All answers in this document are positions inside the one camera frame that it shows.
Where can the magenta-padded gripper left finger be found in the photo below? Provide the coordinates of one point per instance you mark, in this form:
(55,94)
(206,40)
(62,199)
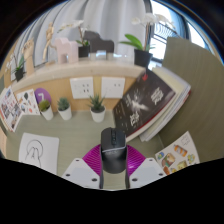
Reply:
(90,161)

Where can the purple round number disc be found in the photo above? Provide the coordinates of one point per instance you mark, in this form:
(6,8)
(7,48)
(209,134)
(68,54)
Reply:
(43,95)

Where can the yellow-green succulent in white pot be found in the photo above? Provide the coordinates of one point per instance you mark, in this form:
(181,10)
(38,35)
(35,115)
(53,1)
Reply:
(47,114)

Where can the wooden hand model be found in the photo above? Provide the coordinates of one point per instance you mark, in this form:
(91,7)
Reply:
(29,56)

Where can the dark-framed window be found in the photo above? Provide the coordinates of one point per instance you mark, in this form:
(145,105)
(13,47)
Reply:
(163,33)

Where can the dark grey computer mouse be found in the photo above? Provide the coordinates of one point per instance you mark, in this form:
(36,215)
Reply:
(113,153)

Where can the white printed mouse pad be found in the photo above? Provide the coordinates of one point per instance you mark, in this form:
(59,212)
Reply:
(41,150)

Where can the grey curtain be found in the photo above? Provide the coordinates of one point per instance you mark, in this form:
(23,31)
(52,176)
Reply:
(110,16)

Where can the pink horse figurine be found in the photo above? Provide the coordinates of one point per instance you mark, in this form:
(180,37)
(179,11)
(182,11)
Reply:
(66,50)

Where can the food sticker sheet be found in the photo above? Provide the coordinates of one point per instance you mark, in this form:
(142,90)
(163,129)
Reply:
(176,156)

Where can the black-covered book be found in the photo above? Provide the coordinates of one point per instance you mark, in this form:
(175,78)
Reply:
(143,103)

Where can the beige card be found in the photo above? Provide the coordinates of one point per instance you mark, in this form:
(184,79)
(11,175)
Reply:
(3,141)

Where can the white doodle sticker sheet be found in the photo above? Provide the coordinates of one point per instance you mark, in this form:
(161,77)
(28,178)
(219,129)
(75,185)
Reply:
(29,103)

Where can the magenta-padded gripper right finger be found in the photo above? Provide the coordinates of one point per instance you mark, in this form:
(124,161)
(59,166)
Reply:
(136,161)

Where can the red-edged photo magazine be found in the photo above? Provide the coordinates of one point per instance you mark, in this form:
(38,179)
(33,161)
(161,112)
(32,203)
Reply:
(10,110)

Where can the dark grey horse figurine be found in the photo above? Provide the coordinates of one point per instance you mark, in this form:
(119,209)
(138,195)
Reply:
(100,42)

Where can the spiky aloe in white pot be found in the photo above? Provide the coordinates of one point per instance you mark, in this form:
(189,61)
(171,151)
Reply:
(98,115)

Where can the wooden mannequin figure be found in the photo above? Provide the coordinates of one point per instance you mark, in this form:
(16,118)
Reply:
(49,38)

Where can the dark green succulent in white pot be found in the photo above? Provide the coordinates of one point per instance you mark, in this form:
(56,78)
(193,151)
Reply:
(65,113)

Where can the white books stack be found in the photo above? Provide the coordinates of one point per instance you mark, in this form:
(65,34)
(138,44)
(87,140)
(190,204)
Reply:
(175,100)

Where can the white wall socket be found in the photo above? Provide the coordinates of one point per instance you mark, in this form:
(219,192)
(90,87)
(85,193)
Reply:
(81,88)
(113,87)

